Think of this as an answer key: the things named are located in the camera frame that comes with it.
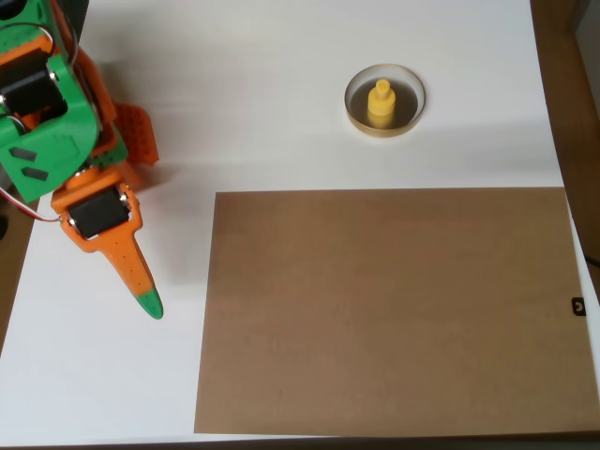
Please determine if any white base board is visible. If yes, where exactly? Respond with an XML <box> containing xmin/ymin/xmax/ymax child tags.
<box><xmin>0</xmin><ymin>0</ymin><xmax>600</xmax><ymax>446</ymax></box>

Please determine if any orange and green robot base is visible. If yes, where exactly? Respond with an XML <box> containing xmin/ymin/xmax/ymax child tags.
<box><xmin>91</xmin><ymin>99</ymin><xmax>161</xmax><ymax>193</ymax></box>

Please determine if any round gold-rimmed shallow bowl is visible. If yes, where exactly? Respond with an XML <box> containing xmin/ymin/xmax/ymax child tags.
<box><xmin>343</xmin><ymin>63</ymin><xmax>428</xmax><ymax>140</ymax></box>

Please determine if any yellow plastic knob piece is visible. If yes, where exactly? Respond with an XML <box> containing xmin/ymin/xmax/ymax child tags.
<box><xmin>366</xmin><ymin>79</ymin><xmax>397</xmax><ymax>129</ymax></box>

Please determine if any brown rectangular board mat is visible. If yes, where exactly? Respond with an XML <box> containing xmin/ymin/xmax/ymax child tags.
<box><xmin>193</xmin><ymin>186</ymin><xmax>600</xmax><ymax>435</ymax></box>

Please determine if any white red servo cable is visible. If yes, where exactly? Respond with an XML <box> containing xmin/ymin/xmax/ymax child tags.
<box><xmin>0</xmin><ymin>186</ymin><xmax>65</xmax><ymax>225</ymax></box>

